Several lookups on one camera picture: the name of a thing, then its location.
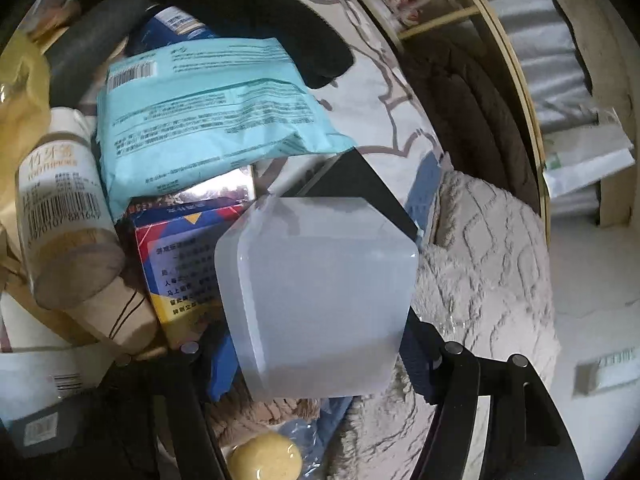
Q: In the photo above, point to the tan cylinder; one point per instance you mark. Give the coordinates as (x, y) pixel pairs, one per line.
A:
(120, 315)

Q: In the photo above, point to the grey curtain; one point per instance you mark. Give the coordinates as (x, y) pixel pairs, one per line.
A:
(525, 35)

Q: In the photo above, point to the beige textured pillow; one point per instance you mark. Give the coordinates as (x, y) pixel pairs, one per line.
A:
(480, 270)

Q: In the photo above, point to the frosted plastic box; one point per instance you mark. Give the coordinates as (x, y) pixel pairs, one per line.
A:
(320, 295)

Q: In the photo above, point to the wooden shelf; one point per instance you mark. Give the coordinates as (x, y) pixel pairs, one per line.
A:
(500, 35)

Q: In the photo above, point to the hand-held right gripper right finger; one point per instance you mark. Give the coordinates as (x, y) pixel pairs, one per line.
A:
(417, 360)

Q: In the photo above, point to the teal wipes packet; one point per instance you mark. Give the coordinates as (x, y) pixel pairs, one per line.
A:
(200, 120)

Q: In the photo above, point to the clear toothpick jar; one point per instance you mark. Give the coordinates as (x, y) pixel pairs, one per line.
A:
(65, 200)

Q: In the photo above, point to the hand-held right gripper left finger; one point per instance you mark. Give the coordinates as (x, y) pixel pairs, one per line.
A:
(220, 370)

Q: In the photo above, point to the black sock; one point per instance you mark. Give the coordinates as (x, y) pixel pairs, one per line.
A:
(280, 20)

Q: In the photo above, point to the black flat box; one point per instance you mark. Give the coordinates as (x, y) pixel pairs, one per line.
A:
(360, 180)

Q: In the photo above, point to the yellow ball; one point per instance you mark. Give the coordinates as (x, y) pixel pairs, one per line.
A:
(265, 457)

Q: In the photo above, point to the blue yellow card box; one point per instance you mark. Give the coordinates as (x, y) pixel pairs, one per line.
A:
(175, 265)

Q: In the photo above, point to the brown folded blanket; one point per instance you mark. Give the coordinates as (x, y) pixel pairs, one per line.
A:
(470, 125)

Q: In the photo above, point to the white green paper bag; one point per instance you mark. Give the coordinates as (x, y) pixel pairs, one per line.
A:
(585, 160)

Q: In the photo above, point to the dark grey cylinder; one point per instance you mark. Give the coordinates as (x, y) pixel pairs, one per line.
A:
(95, 35)

